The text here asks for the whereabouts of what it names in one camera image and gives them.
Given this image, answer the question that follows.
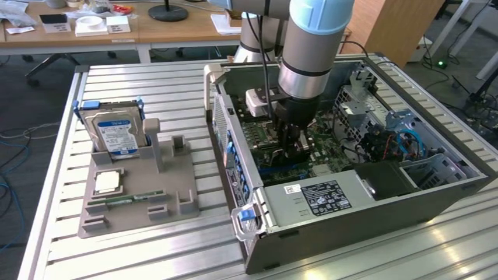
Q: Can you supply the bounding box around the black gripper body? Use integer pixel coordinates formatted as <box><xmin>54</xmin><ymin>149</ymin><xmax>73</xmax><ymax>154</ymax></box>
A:
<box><xmin>273</xmin><ymin>95</ymin><xmax>322</xmax><ymax>130</ymax></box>

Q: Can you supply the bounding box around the CPU socket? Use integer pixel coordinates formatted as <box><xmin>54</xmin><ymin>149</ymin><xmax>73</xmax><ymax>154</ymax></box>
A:
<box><xmin>258</xmin><ymin>121</ymin><xmax>278</xmax><ymax>144</ymax></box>

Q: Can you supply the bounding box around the green motherboard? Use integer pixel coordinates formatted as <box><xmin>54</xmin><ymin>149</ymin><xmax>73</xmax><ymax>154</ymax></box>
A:
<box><xmin>232</xmin><ymin>100</ymin><xmax>364</xmax><ymax>187</ymax></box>

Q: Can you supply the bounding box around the silver chipset heat sink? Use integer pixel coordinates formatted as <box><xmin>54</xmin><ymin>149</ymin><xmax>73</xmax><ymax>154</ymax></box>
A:
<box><xmin>312</xmin><ymin>164</ymin><xmax>336</xmax><ymax>177</ymax></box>

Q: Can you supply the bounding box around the perforated metal disk bay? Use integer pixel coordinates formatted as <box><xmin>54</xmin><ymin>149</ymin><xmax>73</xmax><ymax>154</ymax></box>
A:
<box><xmin>332</xmin><ymin>84</ymin><xmax>393</xmax><ymax>141</ymax></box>

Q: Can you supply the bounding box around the grey power supply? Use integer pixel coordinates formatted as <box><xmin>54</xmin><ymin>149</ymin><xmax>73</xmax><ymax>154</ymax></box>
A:
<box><xmin>256</xmin><ymin>170</ymin><xmax>381</xmax><ymax>229</ymax></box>

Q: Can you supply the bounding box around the grey metal disk bay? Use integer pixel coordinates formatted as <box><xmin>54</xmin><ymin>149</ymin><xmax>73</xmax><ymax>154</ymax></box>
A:
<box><xmin>397</xmin><ymin>153</ymin><xmax>468</xmax><ymax>191</ymax></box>

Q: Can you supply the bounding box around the white paper stack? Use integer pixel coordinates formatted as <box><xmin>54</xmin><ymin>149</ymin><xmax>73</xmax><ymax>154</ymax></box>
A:
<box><xmin>209</xmin><ymin>13</ymin><xmax>242</xmax><ymax>36</ymax></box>

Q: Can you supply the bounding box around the wooden cabinet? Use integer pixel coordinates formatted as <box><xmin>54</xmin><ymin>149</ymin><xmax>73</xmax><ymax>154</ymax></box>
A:
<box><xmin>341</xmin><ymin>0</ymin><xmax>447</xmax><ymax>67</ymax></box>

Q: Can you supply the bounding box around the open grey PC case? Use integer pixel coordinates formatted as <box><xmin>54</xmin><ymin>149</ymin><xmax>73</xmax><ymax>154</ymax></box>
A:
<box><xmin>202</xmin><ymin>51</ymin><xmax>498</xmax><ymax>275</ymax></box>

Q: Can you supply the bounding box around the white box red button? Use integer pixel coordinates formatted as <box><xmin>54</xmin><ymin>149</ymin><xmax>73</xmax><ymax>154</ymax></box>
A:
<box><xmin>403</xmin><ymin>36</ymin><xmax>435</xmax><ymax>67</ymax></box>

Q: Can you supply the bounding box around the grey parts rack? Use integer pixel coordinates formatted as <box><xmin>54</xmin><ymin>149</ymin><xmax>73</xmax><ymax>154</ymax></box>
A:
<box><xmin>77</xmin><ymin>117</ymin><xmax>201</xmax><ymax>239</ymax></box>

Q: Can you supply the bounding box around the black lamp base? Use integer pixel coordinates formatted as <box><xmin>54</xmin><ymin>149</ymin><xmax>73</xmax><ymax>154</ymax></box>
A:
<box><xmin>146</xmin><ymin>0</ymin><xmax>189</xmax><ymax>22</ymax></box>

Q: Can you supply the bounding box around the silver CPU chip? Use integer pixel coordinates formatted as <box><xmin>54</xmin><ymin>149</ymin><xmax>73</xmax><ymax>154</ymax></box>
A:
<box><xmin>94</xmin><ymin>171</ymin><xmax>122</xmax><ymax>193</ymax></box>

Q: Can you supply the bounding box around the white box with print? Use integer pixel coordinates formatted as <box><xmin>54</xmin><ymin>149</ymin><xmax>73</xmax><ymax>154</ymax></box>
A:
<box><xmin>105</xmin><ymin>16</ymin><xmax>130</xmax><ymax>34</ymax></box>

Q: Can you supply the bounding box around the flat white box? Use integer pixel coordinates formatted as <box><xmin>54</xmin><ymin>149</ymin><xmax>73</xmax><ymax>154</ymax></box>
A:
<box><xmin>73</xmin><ymin>23</ymin><xmax>110</xmax><ymax>38</ymax></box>

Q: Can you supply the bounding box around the white tape roll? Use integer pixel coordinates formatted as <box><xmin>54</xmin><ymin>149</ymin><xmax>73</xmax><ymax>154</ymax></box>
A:
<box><xmin>75</xmin><ymin>16</ymin><xmax>102</xmax><ymax>30</ymax></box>

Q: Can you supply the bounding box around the black chair base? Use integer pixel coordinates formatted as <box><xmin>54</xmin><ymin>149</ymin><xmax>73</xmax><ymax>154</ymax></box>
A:
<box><xmin>22</xmin><ymin>52</ymin><xmax>85</xmax><ymax>88</ymax></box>

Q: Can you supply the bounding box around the white box black top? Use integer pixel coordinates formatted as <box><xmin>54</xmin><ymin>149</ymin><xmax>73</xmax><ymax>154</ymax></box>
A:
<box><xmin>38</xmin><ymin>13</ymin><xmax>73</xmax><ymax>34</ymax></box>

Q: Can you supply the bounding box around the white label card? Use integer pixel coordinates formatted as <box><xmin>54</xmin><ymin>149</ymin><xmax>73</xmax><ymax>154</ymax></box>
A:
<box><xmin>3</xmin><ymin>26</ymin><xmax>35</xmax><ymax>35</ymax></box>

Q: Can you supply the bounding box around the grey plastic bag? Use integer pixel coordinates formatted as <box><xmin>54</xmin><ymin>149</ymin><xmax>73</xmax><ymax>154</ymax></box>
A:
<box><xmin>0</xmin><ymin>1</ymin><xmax>38</xmax><ymax>27</ymax></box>

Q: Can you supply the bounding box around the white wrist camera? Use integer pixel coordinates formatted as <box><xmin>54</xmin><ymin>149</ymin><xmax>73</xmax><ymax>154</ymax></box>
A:
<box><xmin>244</xmin><ymin>87</ymin><xmax>288</xmax><ymax>118</ymax></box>

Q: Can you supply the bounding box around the blue wire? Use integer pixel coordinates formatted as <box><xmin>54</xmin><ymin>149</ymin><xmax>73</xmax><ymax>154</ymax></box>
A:
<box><xmin>399</xmin><ymin>127</ymin><xmax>425</xmax><ymax>160</ymax></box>

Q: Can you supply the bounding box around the wooden desk white frame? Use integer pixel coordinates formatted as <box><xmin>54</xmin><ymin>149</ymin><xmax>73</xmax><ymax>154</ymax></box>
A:
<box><xmin>0</xmin><ymin>0</ymin><xmax>140</xmax><ymax>64</ymax></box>
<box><xmin>137</xmin><ymin>0</ymin><xmax>353</xmax><ymax>64</ymax></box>

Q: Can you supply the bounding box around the hard disk with blue bracket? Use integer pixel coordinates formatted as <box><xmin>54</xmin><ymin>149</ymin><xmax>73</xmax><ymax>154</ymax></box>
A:
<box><xmin>71</xmin><ymin>97</ymin><xmax>152</xmax><ymax>160</ymax></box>

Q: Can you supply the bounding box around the white table frame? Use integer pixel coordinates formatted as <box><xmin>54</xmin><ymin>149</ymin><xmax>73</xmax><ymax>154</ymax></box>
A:
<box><xmin>425</xmin><ymin>0</ymin><xmax>498</xmax><ymax>80</ymax></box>

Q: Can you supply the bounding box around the white floor cable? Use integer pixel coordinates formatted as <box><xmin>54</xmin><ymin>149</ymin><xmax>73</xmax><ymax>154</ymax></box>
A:
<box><xmin>0</xmin><ymin>121</ymin><xmax>59</xmax><ymax>140</ymax></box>

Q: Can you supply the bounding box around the blue floor cable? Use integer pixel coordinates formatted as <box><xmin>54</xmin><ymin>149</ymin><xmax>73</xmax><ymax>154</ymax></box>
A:
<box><xmin>0</xmin><ymin>139</ymin><xmax>30</xmax><ymax>251</ymax></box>

